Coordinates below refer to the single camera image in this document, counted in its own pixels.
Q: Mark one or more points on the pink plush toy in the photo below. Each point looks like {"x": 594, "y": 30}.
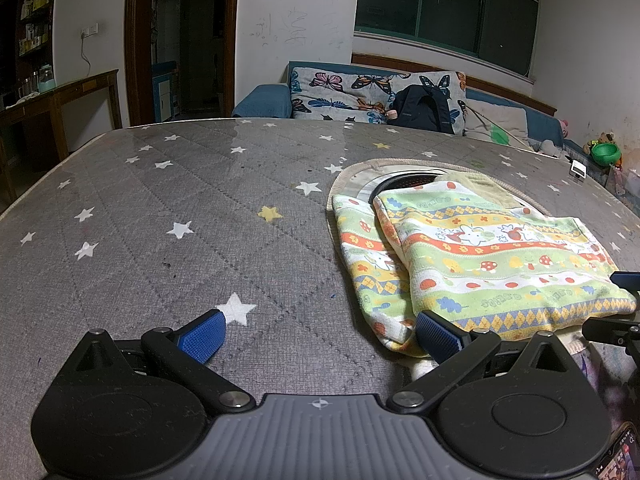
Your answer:
{"x": 564, "y": 127}

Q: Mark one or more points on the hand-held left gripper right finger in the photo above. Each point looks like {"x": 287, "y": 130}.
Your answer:
{"x": 440, "y": 332}

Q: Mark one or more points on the dark wooden shelf cabinet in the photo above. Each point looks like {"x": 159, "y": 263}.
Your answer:
{"x": 30, "y": 20}

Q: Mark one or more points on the wooden wall rail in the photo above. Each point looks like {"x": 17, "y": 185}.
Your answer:
{"x": 500, "y": 85}

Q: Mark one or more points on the green toy bowl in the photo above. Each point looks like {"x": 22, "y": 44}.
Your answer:
{"x": 605, "y": 154}

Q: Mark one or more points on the colourful patterned towel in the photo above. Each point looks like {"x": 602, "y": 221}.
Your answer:
{"x": 500, "y": 270}

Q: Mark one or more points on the butterfly print cushion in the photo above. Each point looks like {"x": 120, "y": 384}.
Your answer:
{"x": 340, "y": 90}

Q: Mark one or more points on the smartphone with lit screen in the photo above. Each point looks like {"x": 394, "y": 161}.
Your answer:
{"x": 620, "y": 455}

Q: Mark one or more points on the wooden side table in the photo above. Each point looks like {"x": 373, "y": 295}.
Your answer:
{"x": 75, "y": 90}

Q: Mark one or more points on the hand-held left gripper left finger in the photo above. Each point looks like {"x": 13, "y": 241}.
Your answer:
{"x": 202, "y": 336}

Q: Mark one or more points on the pale blue kettle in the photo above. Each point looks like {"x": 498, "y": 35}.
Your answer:
{"x": 45, "y": 79}

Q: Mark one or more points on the pale printed cloth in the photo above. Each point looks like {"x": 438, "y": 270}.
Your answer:
{"x": 595, "y": 375}

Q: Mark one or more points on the brown plush toy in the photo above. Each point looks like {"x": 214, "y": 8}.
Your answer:
{"x": 602, "y": 138}

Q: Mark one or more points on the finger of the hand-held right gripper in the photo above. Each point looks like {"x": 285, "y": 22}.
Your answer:
{"x": 612, "y": 332}
{"x": 627, "y": 281}

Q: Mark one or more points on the small green toy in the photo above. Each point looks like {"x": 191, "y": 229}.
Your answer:
{"x": 498, "y": 134}

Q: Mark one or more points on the grey star-print mattress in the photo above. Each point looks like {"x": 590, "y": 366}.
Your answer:
{"x": 175, "y": 185}

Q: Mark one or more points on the wooden door frame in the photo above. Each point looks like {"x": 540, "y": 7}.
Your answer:
{"x": 132, "y": 40}

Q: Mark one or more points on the black and white plush toy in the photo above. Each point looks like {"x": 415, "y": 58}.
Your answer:
{"x": 548, "y": 146}

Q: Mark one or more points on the blue and white cabinet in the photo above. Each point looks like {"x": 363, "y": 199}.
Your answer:
{"x": 165, "y": 92}

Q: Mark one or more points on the black backpack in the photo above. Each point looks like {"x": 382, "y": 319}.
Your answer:
{"x": 422, "y": 110}

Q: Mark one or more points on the white wall socket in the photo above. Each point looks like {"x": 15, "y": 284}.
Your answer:
{"x": 89, "y": 30}

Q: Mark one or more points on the beige cushion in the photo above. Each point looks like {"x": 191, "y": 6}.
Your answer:
{"x": 505, "y": 115}

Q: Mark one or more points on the small white device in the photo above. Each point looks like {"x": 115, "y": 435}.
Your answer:
{"x": 578, "y": 169}

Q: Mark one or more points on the blue sofa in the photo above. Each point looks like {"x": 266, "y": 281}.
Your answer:
{"x": 260, "y": 100}

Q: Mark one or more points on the dark window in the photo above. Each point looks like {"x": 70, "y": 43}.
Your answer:
{"x": 450, "y": 5}

